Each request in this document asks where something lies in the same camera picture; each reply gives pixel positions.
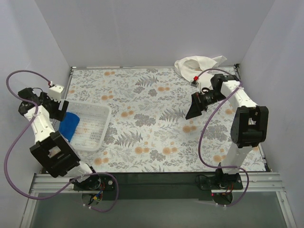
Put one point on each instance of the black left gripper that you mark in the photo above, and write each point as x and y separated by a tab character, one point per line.
60	109

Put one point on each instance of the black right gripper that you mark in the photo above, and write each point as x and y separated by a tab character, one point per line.
198	101

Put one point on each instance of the blue microfiber towel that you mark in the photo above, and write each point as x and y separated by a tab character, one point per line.
68	126

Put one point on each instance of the white towel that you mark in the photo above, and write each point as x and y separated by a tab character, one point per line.
189	67

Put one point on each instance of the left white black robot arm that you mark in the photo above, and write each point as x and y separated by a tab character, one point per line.
51	149

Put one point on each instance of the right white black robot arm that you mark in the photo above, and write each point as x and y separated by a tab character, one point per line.
248	129

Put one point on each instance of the white perforated plastic basket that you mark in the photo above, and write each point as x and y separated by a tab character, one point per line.
91	129

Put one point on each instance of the floral patterned table mat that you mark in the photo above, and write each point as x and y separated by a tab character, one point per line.
148	131

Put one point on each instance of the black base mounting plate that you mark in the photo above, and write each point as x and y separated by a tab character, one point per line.
165	185

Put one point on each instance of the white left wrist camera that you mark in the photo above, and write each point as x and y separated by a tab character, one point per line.
55	92

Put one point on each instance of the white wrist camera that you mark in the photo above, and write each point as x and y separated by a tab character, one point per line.
55	92
194	82

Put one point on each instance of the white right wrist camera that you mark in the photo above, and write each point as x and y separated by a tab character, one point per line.
194	82

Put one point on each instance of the aluminium frame rail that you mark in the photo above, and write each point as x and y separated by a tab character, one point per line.
162	200

